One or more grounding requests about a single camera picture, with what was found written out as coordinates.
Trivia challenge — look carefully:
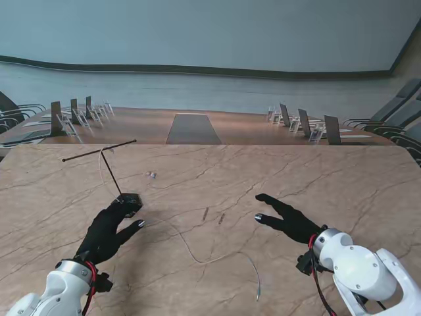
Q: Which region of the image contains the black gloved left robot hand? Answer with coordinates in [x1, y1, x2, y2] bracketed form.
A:
[74, 199, 147, 266]

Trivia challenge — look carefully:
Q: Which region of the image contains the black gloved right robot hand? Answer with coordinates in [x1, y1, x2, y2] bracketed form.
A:
[255, 193, 325, 246]

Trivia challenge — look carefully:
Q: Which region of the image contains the thin white cable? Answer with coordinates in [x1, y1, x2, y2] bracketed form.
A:
[98, 147, 262, 302]

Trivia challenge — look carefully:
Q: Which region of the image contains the black T-bar rack hexagon base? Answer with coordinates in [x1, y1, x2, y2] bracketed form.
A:
[61, 139, 145, 219]

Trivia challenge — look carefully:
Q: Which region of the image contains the brown wooden conference table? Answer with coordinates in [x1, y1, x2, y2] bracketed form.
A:
[0, 105, 401, 147]

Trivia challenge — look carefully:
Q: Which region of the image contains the grey desk pad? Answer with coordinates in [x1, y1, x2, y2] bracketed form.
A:
[0, 128, 53, 145]

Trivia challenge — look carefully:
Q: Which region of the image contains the dark grey office chair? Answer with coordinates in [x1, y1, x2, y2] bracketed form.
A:
[0, 115, 21, 135]
[0, 91, 47, 124]
[343, 78, 421, 128]
[393, 120, 421, 166]
[371, 95, 421, 138]

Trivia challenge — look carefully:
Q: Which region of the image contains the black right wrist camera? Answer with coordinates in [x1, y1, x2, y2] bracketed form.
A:
[296, 251, 315, 276]

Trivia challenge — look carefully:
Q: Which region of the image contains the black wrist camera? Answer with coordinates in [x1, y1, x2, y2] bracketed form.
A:
[296, 251, 315, 276]
[96, 271, 114, 294]

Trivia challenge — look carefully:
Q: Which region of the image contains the red black left arm cable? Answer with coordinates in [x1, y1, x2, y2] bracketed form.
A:
[80, 261, 99, 316]

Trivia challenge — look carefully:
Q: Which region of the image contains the red black arm cable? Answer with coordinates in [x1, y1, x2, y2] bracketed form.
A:
[80, 261, 99, 316]
[307, 225, 339, 316]

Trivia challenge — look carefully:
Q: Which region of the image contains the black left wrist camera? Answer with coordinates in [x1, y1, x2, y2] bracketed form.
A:
[96, 271, 114, 294]

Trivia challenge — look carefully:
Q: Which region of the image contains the red black right arm cable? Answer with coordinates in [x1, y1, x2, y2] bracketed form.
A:
[307, 225, 339, 316]

